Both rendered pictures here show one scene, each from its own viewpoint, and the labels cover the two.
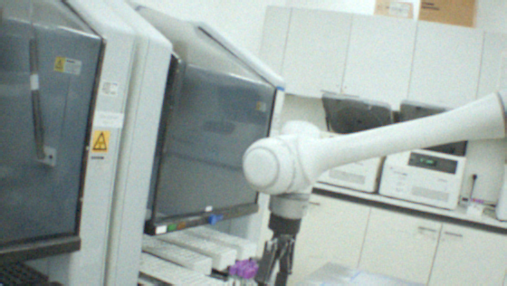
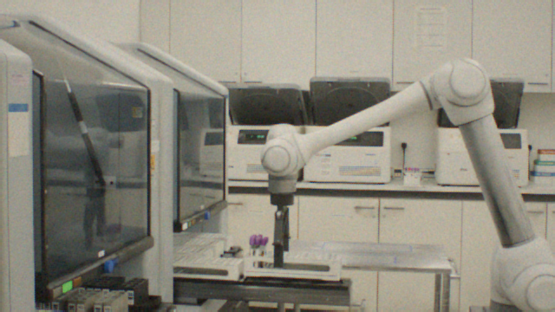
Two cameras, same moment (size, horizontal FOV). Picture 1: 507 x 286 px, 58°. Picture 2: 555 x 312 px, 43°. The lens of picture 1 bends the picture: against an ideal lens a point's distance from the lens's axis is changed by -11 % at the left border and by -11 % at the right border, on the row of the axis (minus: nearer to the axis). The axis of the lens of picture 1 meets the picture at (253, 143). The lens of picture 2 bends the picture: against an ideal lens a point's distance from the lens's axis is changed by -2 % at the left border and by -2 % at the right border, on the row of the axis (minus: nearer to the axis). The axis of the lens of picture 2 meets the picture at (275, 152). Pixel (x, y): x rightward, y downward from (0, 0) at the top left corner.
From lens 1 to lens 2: 1.11 m
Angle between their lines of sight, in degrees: 16
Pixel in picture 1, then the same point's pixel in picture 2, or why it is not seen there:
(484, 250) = (432, 218)
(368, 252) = not seen: hidden behind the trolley
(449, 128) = (389, 112)
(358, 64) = (255, 46)
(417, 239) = (355, 220)
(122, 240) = (165, 238)
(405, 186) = (330, 168)
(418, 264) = not seen: hidden behind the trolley
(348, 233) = not seen: hidden behind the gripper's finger
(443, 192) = (373, 166)
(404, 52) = (305, 24)
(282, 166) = (291, 155)
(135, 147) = (165, 164)
